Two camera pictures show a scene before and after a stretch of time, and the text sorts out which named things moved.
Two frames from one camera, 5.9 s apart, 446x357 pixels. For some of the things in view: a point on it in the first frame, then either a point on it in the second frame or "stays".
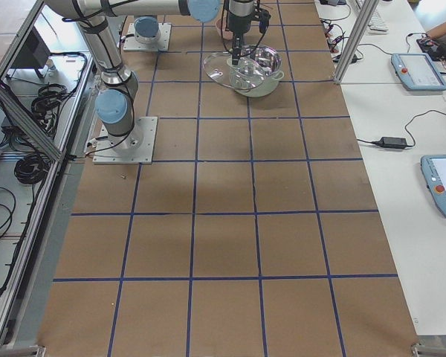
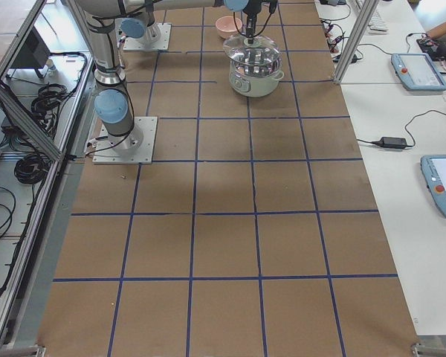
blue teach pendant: x=416 y=71 stays
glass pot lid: x=251 y=71 → x=263 y=49
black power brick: x=390 y=142 stays
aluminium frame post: x=368 y=8 stays
